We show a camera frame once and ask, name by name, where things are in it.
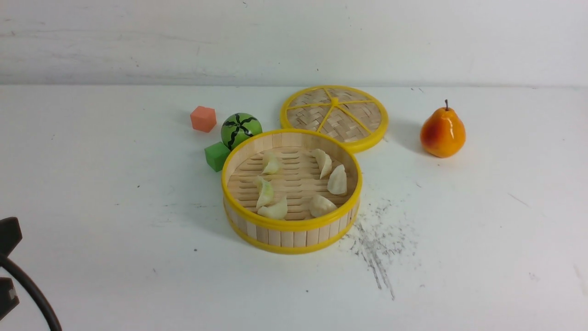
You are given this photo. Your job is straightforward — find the white dumpling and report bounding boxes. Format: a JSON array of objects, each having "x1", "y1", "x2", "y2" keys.
[
  {"x1": 309, "y1": 194, "x2": 337, "y2": 218},
  {"x1": 327, "y1": 164, "x2": 347, "y2": 196},
  {"x1": 311, "y1": 149, "x2": 333, "y2": 179}
]

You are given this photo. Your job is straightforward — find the woven bamboo steamer lid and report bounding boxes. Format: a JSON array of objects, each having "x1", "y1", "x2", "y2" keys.
[{"x1": 279, "y1": 85, "x2": 389, "y2": 154}]

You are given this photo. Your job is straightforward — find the green striped watermelon ball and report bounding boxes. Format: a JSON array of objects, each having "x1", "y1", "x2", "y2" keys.
[{"x1": 221, "y1": 113, "x2": 263, "y2": 150}]

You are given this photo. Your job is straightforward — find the green foam cube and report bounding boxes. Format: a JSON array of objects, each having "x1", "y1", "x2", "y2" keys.
[{"x1": 204, "y1": 141, "x2": 231, "y2": 172}]

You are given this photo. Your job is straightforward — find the green dumpling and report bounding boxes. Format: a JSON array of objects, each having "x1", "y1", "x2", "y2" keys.
[
  {"x1": 257, "y1": 196, "x2": 288, "y2": 220},
  {"x1": 254, "y1": 176, "x2": 274, "y2": 209},
  {"x1": 262, "y1": 151, "x2": 281, "y2": 175}
]

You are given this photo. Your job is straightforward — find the yellow-rimmed bamboo steamer tray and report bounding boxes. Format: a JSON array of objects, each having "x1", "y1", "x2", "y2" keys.
[{"x1": 222, "y1": 129, "x2": 363, "y2": 254}]

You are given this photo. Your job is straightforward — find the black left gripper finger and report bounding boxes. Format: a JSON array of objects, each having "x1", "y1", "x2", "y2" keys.
[
  {"x1": 0, "y1": 277, "x2": 19, "y2": 320},
  {"x1": 0, "y1": 217, "x2": 23, "y2": 256}
]

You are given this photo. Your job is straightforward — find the orange toy pear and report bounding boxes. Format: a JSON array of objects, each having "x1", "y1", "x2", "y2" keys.
[{"x1": 420, "y1": 100, "x2": 466, "y2": 159}]

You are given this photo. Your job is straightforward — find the orange foam cube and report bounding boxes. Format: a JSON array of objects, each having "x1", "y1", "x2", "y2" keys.
[{"x1": 190, "y1": 106, "x2": 217, "y2": 133}]

